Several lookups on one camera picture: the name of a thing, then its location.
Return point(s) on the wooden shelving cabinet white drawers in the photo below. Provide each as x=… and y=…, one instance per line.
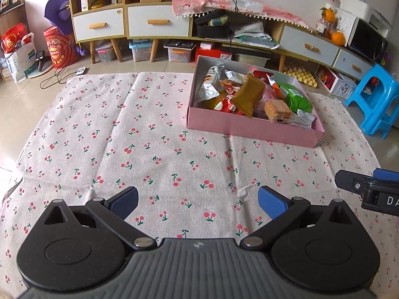
x=99, y=25

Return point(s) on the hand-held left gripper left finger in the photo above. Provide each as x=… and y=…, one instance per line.
x=124, y=201

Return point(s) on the small clear storage bin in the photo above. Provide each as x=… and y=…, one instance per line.
x=104, y=51

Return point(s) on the pink cherry cabinet cloth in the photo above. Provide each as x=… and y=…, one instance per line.
x=193, y=3

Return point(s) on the low wooden cabinet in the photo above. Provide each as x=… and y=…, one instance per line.
x=308, y=40

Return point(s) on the white appliance box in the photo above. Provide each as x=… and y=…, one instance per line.
x=377, y=15

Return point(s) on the yellow egg tray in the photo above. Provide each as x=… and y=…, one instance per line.
x=299, y=73

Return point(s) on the white printed storage box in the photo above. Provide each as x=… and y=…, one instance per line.
x=343, y=85

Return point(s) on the red flat box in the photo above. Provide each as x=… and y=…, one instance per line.
x=209, y=49

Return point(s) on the white cookie print packet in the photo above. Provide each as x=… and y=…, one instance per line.
x=209, y=85

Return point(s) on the red gift bag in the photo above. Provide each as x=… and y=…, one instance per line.
x=12, y=39

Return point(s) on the purple fabric object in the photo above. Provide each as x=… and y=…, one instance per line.
x=59, y=6

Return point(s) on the black white microwave oven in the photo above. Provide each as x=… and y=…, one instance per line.
x=367, y=42

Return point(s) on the puffy red white snack packet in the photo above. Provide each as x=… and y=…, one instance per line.
x=230, y=99

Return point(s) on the cherry print cloth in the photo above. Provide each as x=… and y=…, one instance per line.
x=124, y=130

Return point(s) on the orange red packet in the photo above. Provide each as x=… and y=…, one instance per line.
x=276, y=87

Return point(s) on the white printed carton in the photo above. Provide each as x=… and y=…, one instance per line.
x=346, y=25

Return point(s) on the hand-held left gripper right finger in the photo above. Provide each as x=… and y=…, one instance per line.
x=272, y=202

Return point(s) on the black handheld device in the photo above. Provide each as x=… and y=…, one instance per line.
x=40, y=60

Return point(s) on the blue plastic stool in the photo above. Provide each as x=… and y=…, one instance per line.
x=380, y=81

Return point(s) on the white round charger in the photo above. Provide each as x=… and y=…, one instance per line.
x=81, y=71

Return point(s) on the clear wafer biscuit packet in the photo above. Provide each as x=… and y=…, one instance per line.
x=277, y=109

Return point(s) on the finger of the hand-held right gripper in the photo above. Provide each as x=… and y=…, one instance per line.
x=347, y=180
x=382, y=172

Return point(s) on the clear bin black lid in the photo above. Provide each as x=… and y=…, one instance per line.
x=179, y=51

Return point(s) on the clear bin blue lid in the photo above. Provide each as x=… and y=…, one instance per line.
x=140, y=49

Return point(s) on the pile of papers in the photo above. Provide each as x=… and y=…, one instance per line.
x=252, y=34

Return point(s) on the white foam block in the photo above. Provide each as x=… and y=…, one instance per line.
x=352, y=1

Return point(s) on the orange fruit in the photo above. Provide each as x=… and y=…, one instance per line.
x=338, y=37
x=329, y=14

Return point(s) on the pink cardboard box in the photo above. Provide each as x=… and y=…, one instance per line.
x=249, y=126

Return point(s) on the pink snack packet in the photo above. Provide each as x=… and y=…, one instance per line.
x=265, y=99

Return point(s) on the wooden bookshelf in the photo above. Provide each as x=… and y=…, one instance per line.
x=12, y=6

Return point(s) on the white storage bin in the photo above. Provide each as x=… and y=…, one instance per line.
x=251, y=57

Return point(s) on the round red printed bag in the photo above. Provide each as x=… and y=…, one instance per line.
x=57, y=48

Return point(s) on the white shopping bag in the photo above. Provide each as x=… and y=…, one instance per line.
x=18, y=64

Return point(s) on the glass jar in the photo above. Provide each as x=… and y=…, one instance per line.
x=323, y=26

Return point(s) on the mustard yellow snack packet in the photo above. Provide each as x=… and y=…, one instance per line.
x=249, y=95

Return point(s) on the black case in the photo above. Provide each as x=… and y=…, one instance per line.
x=212, y=31

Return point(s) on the small red candy packet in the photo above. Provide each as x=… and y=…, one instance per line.
x=261, y=74

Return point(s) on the orange silver snack packet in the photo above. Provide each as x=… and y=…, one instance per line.
x=232, y=78

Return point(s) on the green snack packet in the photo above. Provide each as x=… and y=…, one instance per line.
x=296, y=98

